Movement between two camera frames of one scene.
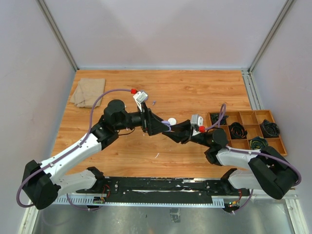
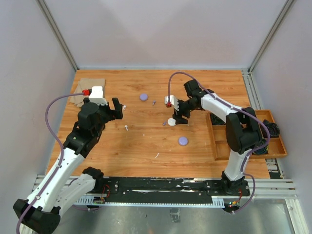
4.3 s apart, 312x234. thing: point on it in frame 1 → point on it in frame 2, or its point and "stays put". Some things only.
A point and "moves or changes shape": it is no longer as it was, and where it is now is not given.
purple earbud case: [168, 124] moves or changes shape
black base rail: [165, 190] stays put
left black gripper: [151, 123] → [113, 114]
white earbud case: [172, 121] stays put
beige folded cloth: [87, 91] stays put
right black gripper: [183, 137] → [177, 114]
